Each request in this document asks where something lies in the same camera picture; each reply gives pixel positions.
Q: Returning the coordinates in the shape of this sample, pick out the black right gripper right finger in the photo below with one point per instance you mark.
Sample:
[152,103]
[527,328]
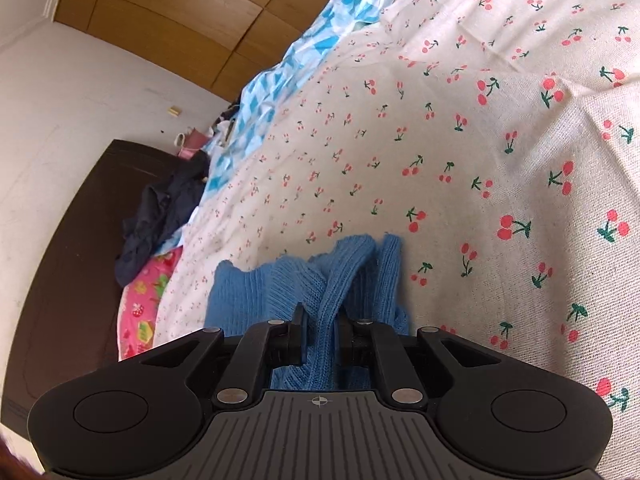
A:
[376,348]

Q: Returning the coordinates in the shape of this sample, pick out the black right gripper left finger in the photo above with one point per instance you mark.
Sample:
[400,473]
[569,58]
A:
[264,347]

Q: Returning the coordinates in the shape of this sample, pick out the blue striped knit sweater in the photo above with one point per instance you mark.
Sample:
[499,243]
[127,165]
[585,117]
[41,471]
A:
[360,275]

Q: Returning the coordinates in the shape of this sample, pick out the dark navy clothes pile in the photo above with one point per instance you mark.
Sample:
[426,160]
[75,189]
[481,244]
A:
[163,208]

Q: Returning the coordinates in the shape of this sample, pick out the pink cartoon print pillow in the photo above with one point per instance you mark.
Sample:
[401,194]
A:
[138,306]

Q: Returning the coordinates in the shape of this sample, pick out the dark brown headboard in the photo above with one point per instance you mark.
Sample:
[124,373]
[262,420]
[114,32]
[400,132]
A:
[68,323]

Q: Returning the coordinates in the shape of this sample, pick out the pink cup on nightstand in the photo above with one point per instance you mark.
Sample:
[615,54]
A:
[190,142]

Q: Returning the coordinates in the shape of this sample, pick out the blue white checkered quilt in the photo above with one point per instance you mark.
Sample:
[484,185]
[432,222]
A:
[345,30]

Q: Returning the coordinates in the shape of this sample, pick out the white cherry print bedsheet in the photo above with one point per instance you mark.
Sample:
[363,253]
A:
[500,140]

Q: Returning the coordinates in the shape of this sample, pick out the wooden wardrobe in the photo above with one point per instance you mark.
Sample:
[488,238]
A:
[220,45]

